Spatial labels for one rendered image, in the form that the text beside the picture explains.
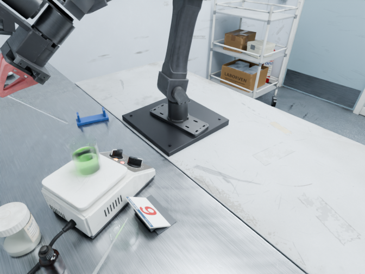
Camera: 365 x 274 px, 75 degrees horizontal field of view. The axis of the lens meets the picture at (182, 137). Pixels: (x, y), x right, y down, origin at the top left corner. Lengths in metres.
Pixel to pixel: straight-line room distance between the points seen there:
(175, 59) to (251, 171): 0.35
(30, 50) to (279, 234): 0.58
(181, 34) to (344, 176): 0.54
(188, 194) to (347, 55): 2.82
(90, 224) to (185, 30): 0.48
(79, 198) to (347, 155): 0.69
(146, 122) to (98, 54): 1.37
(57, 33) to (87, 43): 1.48
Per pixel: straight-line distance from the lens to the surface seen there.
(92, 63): 2.07
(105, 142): 0.73
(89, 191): 0.48
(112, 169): 0.50
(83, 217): 0.47
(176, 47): 0.64
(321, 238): 0.57
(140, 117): 0.79
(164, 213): 0.52
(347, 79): 3.24
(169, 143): 0.67
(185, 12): 0.63
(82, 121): 0.84
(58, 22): 0.55
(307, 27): 3.32
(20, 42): 0.54
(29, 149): 0.79
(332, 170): 0.73
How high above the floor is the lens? 1.32
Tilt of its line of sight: 36 degrees down
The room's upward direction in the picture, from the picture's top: 1 degrees clockwise
